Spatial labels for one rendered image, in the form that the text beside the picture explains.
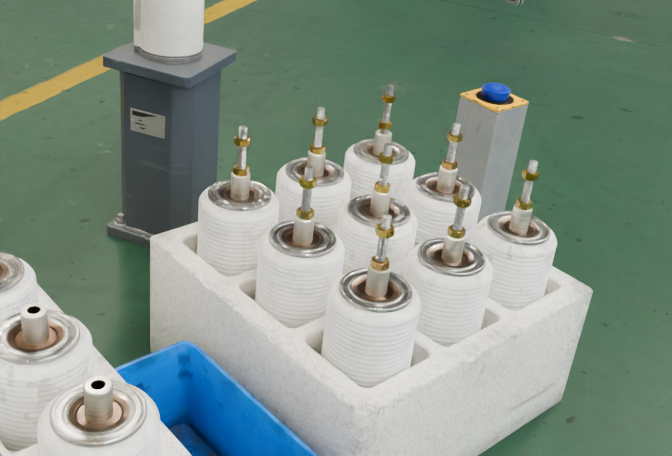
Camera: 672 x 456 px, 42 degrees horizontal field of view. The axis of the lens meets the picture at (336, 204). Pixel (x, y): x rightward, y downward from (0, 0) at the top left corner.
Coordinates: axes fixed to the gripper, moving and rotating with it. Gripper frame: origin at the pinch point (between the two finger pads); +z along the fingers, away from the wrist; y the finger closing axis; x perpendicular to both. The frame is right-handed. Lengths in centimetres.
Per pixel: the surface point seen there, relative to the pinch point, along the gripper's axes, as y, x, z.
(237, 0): 58, 139, 47
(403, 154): -15.3, 1.9, 21.5
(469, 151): -3.5, -0.1, 23.0
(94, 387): -72, -19, 19
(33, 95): -24, 99, 47
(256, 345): -49, -10, 31
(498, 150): -1.5, -3.6, 21.9
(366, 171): -21.6, 2.3, 22.6
